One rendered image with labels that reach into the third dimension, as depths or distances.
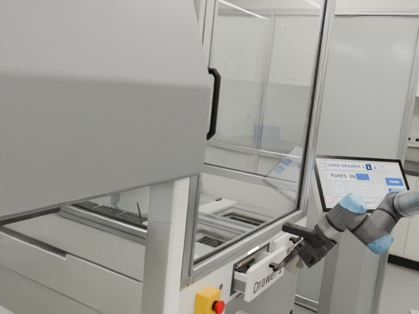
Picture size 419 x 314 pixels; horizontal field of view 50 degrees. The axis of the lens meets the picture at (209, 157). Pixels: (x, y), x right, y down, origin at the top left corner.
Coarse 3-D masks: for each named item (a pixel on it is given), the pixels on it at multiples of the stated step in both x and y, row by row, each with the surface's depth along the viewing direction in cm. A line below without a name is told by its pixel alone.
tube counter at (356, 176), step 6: (354, 174) 225; (360, 174) 226; (366, 174) 227; (372, 174) 228; (378, 174) 229; (354, 180) 224; (360, 180) 225; (366, 180) 225; (372, 180) 226; (378, 180) 227
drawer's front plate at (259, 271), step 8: (280, 248) 167; (272, 256) 158; (280, 256) 164; (256, 264) 149; (264, 264) 152; (248, 272) 145; (256, 272) 147; (264, 272) 153; (248, 280) 145; (256, 280) 148; (272, 280) 161; (248, 288) 145; (256, 288) 149; (264, 288) 156; (248, 296) 145; (256, 296) 151
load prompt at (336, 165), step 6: (330, 162) 226; (336, 162) 226; (342, 162) 227; (348, 162) 228; (354, 162) 229; (360, 162) 230; (330, 168) 224; (336, 168) 224; (342, 168) 225; (348, 168) 226; (354, 168) 227; (360, 168) 228; (366, 168) 229; (372, 168) 230; (378, 168) 231
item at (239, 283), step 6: (258, 252) 171; (264, 252) 170; (258, 258) 172; (252, 264) 173; (240, 270) 166; (234, 276) 150; (240, 276) 149; (246, 276) 148; (234, 282) 150; (240, 282) 148; (234, 288) 150; (240, 288) 149
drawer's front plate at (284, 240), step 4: (280, 236) 180; (284, 236) 180; (288, 236) 183; (292, 236) 188; (296, 236) 192; (276, 240) 174; (280, 240) 176; (284, 240) 180; (288, 240) 184; (300, 240) 198; (272, 244) 174; (276, 244) 173; (280, 244) 177; (284, 244) 181; (288, 244) 185; (292, 244) 190; (296, 244) 194; (272, 248) 174; (276, 248) 174; (292, 248) 191; (272, 252) 174
